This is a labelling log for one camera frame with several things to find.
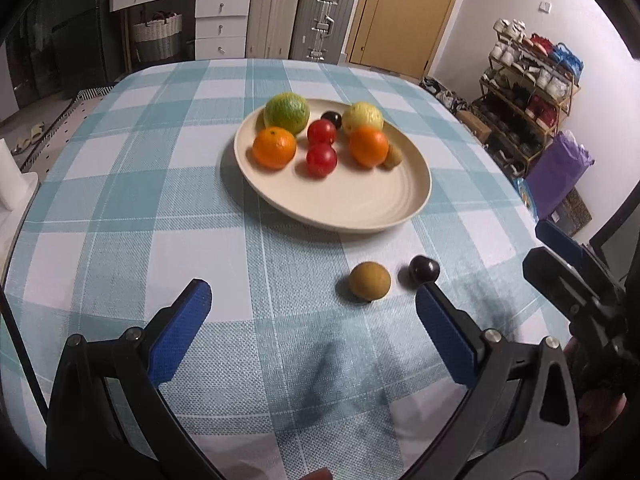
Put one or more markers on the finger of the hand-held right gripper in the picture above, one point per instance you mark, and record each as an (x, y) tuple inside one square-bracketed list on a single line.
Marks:
[(555, 275), (557, 235)]

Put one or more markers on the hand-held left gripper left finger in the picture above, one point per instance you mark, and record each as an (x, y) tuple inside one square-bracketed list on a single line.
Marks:
[(180, 332)]

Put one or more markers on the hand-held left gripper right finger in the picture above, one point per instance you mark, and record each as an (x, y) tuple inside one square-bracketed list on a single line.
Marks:
[(445, 337)]

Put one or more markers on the dark plum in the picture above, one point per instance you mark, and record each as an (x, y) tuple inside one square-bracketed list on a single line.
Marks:
[(332, 119), (424, 269)]

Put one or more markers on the brown round fruit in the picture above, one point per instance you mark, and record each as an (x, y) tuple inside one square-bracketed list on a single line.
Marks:
[(370, 281)]

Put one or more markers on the cream oval plate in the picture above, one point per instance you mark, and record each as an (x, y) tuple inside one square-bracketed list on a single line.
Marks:
[(350, 200)]

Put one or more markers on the small yellowish brown fruit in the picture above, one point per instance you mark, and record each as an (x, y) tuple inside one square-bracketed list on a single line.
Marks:
[(393, 156)]

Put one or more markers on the orange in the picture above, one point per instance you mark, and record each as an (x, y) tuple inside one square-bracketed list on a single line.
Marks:
[(274, 147), (369, 146)]

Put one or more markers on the red tomato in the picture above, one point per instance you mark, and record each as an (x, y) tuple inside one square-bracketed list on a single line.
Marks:
[(321, 160), (321, 131)]

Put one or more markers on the person's right hand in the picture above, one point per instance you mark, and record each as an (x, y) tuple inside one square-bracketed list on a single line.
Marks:
[(602, 410)]

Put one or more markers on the person's left hand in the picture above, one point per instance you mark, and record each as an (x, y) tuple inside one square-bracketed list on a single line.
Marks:
[(316, 475)]

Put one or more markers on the dark speckled box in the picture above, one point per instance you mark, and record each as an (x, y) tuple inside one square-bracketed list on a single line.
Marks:
[(572, 212)]

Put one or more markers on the purple bag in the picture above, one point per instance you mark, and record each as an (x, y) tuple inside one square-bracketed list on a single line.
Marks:
[(557, 175)]

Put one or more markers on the teal checked tablecloth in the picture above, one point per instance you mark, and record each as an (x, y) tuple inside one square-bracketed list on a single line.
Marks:
[(175, 210)]

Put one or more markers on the brown cardboard box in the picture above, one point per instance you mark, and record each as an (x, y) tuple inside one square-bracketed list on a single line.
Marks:
[(474, 125)]

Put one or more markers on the shoe rack with shoes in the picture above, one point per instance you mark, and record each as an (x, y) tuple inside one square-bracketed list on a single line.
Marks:
[(530, 85)]

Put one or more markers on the pile of shoes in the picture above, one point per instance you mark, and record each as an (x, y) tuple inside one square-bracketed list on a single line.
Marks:
[(445, 94)]

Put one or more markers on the yellow lemon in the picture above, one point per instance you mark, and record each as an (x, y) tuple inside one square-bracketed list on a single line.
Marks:
[(364, 116)]

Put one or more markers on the green citrus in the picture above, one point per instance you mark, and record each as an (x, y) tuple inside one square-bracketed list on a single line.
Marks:
[(286, 112)]

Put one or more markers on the striped floor mat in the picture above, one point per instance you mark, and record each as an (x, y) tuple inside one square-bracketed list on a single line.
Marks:
[(87, 94)]

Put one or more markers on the wooden door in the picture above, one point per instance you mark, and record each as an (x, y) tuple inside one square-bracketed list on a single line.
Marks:
[(405, 15)]

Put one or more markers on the woven basket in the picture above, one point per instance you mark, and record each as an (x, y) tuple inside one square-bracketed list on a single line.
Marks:
[(156, 37)]

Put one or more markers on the silver suitcase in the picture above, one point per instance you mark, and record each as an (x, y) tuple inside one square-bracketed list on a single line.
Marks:
[(322, 20)]

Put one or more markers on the white desk with drawers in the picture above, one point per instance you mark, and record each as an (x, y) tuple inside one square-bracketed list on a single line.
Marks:
[(220, 15)]

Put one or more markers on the beige suitcase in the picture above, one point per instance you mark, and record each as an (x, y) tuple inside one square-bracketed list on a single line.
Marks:
[(272, 12)]

